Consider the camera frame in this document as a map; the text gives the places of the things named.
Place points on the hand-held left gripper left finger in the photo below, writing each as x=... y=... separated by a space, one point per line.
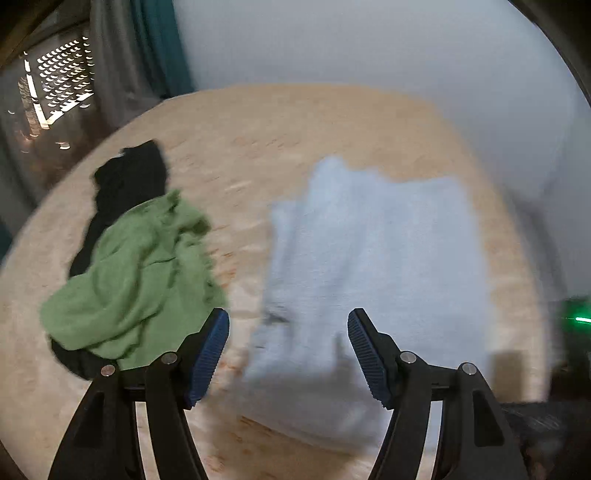
x=210 y=355

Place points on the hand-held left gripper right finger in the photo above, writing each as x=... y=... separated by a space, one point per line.
x=364 y=355

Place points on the green garment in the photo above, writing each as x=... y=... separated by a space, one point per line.
x=138 y=286

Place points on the light blue garment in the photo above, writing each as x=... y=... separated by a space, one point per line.
x=369 y=254

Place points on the black garment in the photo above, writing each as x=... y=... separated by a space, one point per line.
x=129 y=184

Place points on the beige floral mattress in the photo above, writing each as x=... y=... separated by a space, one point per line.
x=258 y=138

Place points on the grey curtain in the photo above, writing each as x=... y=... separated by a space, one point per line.
x=120 y=60

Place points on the teal curtain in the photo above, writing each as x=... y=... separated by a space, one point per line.
x=161 y=46

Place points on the window with lattice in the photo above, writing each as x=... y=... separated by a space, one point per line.
x=60 y=69

